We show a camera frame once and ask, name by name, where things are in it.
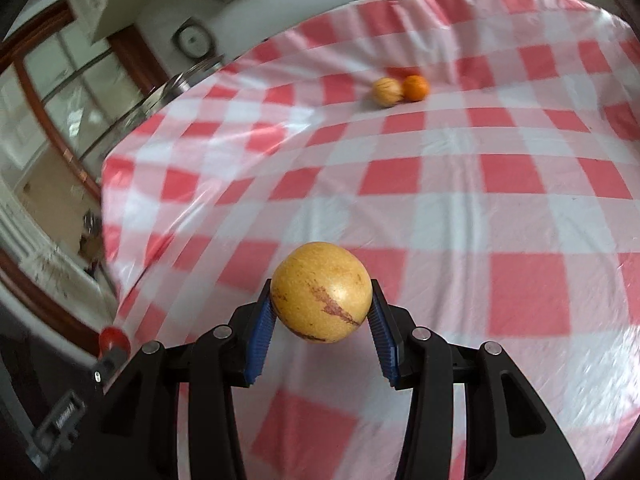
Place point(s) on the small red tomato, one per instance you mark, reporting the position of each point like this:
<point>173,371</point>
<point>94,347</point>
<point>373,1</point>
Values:
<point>112,338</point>

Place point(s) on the wooden framed glass door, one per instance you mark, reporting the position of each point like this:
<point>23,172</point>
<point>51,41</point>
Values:
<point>145,52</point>

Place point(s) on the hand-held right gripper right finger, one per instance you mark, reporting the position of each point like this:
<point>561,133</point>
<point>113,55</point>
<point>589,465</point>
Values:
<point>385,350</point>

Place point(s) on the metal rail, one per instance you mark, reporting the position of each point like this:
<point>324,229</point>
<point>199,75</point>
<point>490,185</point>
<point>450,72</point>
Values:
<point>170,87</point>

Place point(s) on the red white checkered tablecloth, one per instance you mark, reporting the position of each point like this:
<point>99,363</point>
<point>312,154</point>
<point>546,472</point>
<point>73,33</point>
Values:
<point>450,220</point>

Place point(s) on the tan round fruit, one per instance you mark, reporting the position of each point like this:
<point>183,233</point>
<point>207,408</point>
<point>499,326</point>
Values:
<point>387,92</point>

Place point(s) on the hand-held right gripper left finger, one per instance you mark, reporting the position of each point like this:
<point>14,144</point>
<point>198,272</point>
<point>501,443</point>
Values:
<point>257,345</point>

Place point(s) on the yellow passion fruit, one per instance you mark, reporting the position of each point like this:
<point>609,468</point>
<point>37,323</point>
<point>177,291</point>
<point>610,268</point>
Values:
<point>320,295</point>

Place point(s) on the small orange citrus fruit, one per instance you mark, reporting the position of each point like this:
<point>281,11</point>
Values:
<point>416,88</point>

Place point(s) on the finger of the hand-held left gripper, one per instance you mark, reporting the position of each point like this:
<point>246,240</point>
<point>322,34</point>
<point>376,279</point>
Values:
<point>107,367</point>

